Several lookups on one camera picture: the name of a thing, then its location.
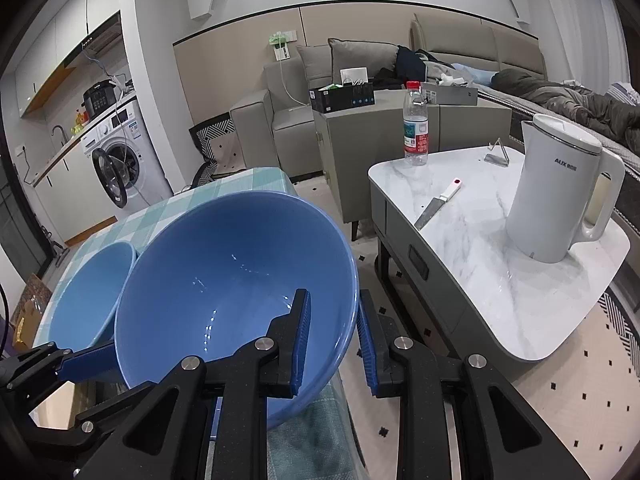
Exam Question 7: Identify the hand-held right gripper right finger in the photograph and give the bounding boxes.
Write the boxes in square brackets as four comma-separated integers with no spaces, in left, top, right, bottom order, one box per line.
[357,289,591,480]

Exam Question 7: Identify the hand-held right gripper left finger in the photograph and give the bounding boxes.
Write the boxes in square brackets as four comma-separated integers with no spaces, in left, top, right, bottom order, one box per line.
[107,288,312,480]

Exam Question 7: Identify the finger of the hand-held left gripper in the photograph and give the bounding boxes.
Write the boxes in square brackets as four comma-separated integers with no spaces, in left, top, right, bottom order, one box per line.
[70,376,176,455]
[0,341,121,392]

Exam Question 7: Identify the blue bowl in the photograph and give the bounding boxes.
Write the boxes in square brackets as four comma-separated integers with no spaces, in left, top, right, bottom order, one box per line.
[31,241,138,383]
[114,191,360,431]

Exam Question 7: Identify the cardboard box on floor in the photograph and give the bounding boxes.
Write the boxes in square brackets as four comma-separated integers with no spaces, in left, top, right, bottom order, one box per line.
[19,272,53,320]

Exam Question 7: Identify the floor mop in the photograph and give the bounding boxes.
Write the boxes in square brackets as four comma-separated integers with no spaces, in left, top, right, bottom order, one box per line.
[42,230,68,261]

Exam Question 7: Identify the marble top coffee table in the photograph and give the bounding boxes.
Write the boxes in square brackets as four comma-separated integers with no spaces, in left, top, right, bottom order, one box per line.
[368,145,632,363]

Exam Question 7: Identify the dark glass door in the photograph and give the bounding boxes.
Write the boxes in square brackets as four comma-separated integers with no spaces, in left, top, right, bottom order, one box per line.
[0,160,51,281]

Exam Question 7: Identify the white lower kitchen cabinets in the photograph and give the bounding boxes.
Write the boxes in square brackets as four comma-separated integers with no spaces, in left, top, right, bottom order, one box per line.
[32,145,116,246]

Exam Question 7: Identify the grey side cabinet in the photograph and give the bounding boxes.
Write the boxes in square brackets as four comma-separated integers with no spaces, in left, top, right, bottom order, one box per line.
[313,89,513,223]

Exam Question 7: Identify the folded black white patterned rug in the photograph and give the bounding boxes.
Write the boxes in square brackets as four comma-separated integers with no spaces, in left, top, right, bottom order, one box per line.
[189,115,261,183]

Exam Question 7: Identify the white washing machine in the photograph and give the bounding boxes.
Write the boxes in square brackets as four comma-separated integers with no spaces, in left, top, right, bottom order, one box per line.
[81,97,173,211]

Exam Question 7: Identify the clear water bottle red label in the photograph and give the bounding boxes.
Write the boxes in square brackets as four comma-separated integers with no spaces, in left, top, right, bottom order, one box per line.
[402,81,430,167]

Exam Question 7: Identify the cream diamond patterned rug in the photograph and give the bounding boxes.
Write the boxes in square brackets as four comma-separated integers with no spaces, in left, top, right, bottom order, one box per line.
[350,240,640,480]

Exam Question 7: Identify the grey sofa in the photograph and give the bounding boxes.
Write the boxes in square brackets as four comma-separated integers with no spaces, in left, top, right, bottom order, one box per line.
[230,37,441,181]

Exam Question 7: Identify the clear phone stand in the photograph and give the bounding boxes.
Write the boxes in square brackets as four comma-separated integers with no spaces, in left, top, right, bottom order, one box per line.
[484,139,510,167]

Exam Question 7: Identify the white electric kettle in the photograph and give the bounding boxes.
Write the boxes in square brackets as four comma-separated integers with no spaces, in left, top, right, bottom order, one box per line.
[505,114,626,264]

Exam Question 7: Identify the black box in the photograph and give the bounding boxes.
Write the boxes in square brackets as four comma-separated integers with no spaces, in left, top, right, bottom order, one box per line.
[308,82,376,113]

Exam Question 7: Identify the black pressure cooker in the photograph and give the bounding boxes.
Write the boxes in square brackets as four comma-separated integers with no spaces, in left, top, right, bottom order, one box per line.
[81,81,118,116]

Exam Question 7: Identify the grey cardboard box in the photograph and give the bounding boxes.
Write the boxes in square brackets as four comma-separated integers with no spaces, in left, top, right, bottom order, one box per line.
[421,81,479,107]

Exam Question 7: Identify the grey sofa cushion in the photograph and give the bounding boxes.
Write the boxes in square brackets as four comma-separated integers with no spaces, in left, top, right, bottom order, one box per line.
[327,38,399,83]
[296,44,337,91]

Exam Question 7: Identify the dark clothes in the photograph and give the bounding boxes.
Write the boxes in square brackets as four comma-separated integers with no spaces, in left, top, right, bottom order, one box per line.
[375,45,427,88]

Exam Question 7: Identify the white upper cabinets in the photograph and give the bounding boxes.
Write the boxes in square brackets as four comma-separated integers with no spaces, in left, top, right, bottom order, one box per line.
[14,0,123,116]

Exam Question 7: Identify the dark green blanket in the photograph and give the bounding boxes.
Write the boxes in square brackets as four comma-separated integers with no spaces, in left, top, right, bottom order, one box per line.
[492,67,640,151]

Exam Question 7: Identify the beige bed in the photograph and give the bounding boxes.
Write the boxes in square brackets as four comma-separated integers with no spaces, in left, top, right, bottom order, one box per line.
[410,12,640,196]

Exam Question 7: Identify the range hood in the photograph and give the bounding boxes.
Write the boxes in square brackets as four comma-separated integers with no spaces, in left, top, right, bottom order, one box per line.
[80,12,123,58]

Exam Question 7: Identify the white handled knife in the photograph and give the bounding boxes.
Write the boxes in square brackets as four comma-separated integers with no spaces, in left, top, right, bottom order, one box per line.
[414,178,462,231]

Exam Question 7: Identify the white charging cable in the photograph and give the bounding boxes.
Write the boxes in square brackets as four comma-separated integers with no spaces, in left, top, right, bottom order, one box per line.
[279,59,313,110]

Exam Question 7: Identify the wall socket with green plug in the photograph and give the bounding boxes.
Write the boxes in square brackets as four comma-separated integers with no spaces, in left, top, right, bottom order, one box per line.
[267,31,297,61]

